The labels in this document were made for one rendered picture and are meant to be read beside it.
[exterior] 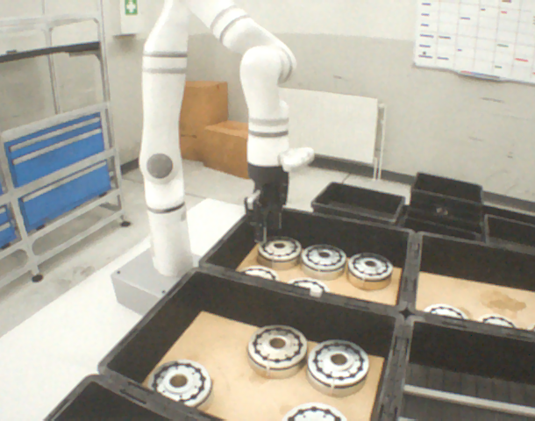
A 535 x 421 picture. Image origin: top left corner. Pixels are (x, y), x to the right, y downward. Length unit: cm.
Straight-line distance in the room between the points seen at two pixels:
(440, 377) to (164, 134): 70
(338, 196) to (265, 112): 141
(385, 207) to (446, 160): 175
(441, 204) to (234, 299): 151
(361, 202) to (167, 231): 129
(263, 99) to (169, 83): 22
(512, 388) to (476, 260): 33
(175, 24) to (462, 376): 85
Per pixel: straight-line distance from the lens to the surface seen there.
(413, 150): 365
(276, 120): 66
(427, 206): 208
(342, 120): 362
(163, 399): 53
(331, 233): 94
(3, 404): 94
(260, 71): 62
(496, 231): 198
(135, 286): 95
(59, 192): 256
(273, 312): 72
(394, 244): 92
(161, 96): 79
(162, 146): 81
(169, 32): 79
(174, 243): 91
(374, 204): 199
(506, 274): 98
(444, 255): 93
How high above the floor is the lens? 135
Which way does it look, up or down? 27 degrees down
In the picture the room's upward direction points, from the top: straight up
